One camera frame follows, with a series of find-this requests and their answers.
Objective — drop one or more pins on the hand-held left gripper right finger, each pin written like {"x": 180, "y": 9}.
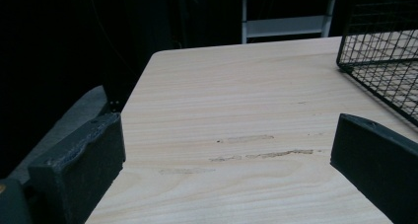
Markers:
{"x": 378, "y": 164}

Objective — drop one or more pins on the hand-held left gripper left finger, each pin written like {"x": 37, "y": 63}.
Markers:
{"x": 82, "y": 164}

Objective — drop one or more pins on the white metal stand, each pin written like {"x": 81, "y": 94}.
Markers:
{"x": 282, "y": 26}

